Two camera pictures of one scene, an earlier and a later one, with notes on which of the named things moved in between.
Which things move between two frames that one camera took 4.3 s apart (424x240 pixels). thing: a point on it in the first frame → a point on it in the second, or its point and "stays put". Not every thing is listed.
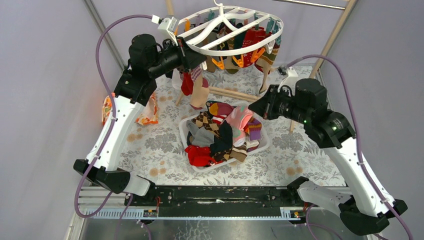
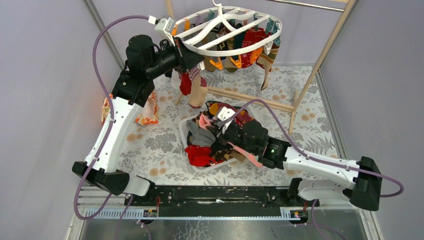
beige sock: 199,95 stays put
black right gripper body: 280,104 → 233,135
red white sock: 187,85 stays put
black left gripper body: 185,55 stays put
